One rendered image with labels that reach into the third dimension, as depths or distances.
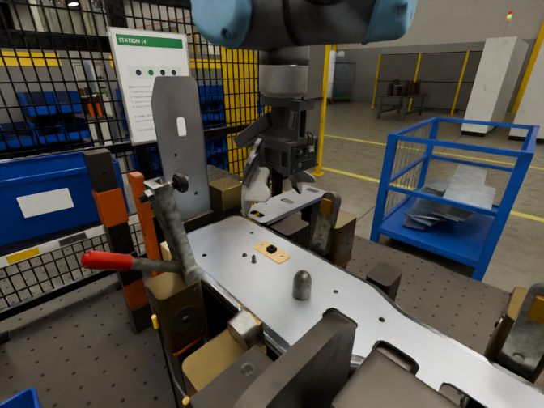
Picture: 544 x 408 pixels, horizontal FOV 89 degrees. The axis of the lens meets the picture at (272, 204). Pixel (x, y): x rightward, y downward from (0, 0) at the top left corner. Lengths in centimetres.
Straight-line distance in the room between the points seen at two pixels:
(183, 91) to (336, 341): 61
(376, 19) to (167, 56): 78
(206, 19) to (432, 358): 50
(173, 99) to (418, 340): 64
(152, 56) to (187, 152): 36
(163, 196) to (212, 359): 20
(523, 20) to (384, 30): 1410
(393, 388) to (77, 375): 79
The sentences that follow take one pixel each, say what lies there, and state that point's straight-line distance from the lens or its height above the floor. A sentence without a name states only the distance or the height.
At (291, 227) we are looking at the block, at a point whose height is 98.
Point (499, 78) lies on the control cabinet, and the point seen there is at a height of 123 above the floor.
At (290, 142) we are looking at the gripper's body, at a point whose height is 125.
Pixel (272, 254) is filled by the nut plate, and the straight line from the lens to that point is 59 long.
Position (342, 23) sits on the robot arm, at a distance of 30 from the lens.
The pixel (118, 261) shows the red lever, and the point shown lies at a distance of 41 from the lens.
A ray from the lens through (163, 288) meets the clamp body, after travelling 47.
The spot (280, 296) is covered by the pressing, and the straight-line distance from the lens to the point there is 50.
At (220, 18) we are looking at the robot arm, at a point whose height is 140.
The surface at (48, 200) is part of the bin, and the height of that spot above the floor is 110.
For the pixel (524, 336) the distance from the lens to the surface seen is 52.
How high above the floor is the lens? 135
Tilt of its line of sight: 25 degrees down
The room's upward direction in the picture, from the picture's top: straight up
